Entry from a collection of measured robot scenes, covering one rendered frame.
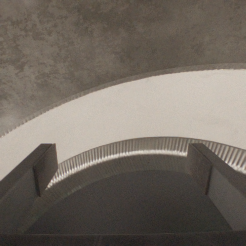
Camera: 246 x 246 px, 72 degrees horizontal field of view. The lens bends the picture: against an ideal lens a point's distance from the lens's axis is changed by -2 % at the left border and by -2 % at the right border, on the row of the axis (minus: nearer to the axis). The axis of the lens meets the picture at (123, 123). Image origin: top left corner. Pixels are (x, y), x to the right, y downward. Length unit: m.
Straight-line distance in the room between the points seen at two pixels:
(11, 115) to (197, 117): 1.03
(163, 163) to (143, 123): 0.10
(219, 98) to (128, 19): 0.46
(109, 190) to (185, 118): 0.22
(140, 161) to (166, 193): 0.12
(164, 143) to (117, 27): 0.54
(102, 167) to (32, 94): 0.74
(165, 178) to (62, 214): 0.22
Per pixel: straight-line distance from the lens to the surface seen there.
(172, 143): 0.32
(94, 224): 0.50
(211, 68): 0.55
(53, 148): 0.16
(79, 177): 0.36
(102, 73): 0.81
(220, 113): 0.38
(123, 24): 0.74
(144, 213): 0.52
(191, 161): 0.17
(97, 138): 0.38
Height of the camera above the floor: 0.73
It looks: 50 degrees down
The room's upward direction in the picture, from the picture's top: 171 degrees counter-clockwise
